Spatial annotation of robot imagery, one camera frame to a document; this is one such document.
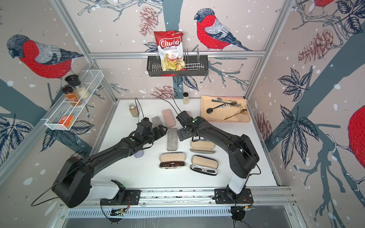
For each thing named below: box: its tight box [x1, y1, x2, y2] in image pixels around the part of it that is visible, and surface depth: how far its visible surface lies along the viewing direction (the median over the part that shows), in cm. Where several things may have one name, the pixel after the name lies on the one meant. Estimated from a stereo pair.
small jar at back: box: [182, 91, 190, 105], surface depth 115 cm
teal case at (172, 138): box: [166, 127, 179, 152], surface depth 94 cm
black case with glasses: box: [190, 154, 219, 176], surface depth 85 cm
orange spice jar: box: [62, 86, 82, 107], surface depth 72 cm
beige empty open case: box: [190, 138, 216, 154], surface depth 93 cm
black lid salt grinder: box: [64, 74, 90, 100], surface depth 74 cm
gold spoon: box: [224, 107, 248, 121], surface depth 113 cm
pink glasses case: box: [161, 108, 176, 128], surface depth 109 cm
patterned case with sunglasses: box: [158, 151, 186, 170], surface depth 87 cm
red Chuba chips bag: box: [153, 30, 186, 72], surface depth 85 cm
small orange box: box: [58, 115, 74, 129], surface depth 68 cm
